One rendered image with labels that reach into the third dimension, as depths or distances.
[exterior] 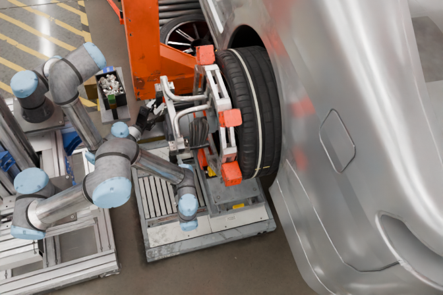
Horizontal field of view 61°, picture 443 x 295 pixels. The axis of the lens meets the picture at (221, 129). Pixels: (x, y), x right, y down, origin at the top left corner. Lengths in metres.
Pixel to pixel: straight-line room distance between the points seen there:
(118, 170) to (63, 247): 1.18
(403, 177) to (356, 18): 0.46
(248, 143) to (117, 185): 0.64
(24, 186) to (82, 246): 0.84
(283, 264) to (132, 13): 1.72
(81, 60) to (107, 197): 0.54
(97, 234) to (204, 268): 0.67
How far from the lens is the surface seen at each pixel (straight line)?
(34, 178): 1.60
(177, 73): 2.28
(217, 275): 2.47
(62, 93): 1.51
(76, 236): 2.37
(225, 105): 1.63
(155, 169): 1.45
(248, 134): 1.62
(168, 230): 2.45
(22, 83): 1.89
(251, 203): 2.46
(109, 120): 2.40
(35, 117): 1.99
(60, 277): 2.31
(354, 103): 1.11
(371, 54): 1.12
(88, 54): 1.53
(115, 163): 1.26
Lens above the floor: 2.40
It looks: 56 degrees down
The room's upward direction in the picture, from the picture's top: 11 degrees clockwise
